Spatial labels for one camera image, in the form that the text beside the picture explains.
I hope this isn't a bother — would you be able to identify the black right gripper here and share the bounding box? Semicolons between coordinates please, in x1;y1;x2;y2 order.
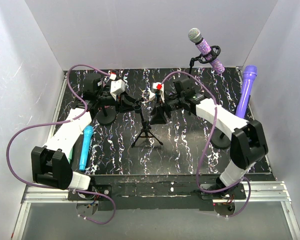
149;93;184;126

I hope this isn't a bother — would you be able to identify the black tripod stand with ring clamp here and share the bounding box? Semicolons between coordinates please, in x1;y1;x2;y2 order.
131;100;164;148

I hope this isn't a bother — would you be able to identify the glitter purple silver-head microphone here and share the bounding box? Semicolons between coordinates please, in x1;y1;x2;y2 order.
188;28;225;75

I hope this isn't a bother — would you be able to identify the mint green microphone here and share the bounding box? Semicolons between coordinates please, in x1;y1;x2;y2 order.
67;148;73;164

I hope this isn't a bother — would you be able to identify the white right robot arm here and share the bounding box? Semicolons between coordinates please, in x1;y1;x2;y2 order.
150;93;269;199

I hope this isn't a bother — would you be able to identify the black round-base clip stand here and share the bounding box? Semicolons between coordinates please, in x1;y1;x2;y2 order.
96;106;117;126

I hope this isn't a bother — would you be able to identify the cyan blue microphone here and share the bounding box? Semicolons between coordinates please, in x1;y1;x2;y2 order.
79;125;94;172

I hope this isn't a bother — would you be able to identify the black round-base stand right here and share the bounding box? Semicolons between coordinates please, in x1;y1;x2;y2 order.
210;128;231;150

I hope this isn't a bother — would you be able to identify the black tripod stand rear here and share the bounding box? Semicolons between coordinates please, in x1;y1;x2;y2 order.
188;44;221;81

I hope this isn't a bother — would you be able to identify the solid purple microphone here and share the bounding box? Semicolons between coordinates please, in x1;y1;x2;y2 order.
235;65;258;119

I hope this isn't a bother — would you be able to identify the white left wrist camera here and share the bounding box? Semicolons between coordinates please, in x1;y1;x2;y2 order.
109;72;126;101

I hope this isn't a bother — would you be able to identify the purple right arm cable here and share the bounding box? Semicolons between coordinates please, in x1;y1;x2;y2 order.
159;71;252;218

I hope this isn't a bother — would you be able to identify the black front mounting rail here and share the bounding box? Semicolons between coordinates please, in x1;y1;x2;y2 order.
92;174;214;211

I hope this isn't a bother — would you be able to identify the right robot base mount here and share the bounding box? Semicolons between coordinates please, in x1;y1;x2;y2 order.
198;183;251;219

